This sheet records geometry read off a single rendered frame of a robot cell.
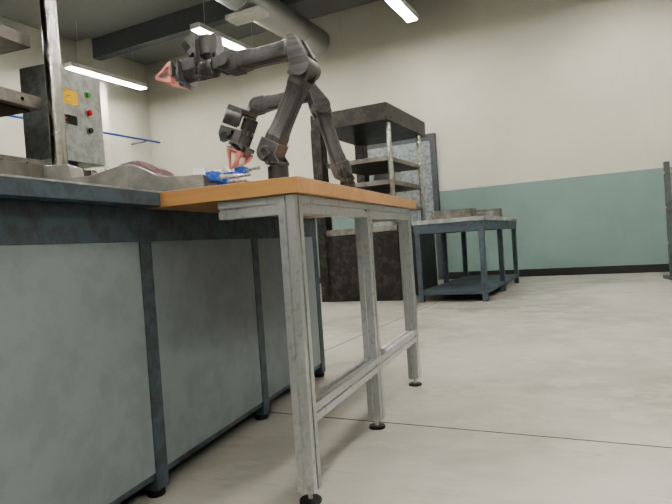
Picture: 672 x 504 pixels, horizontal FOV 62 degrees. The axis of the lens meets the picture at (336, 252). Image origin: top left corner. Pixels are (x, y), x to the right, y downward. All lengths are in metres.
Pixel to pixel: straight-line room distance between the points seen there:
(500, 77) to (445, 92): 0.79
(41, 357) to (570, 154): 7.46
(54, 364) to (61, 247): 0.25
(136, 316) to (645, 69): 7.51
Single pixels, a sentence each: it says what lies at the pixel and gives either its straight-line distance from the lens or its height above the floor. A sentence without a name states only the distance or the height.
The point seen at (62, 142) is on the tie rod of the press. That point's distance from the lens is 2.50.
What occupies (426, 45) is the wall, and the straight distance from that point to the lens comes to 8.89.
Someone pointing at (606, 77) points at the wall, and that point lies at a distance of 8.31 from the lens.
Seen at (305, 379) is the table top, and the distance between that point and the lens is 1.39.
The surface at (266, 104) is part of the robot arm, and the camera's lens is 2.20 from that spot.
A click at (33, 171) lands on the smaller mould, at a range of 1.52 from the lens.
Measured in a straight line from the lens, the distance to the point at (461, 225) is 5.41.
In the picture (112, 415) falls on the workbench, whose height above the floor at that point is 0.26.
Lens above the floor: 0.63
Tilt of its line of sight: 1 degrees down
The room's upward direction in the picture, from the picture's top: 4 degrees counter-clockwise
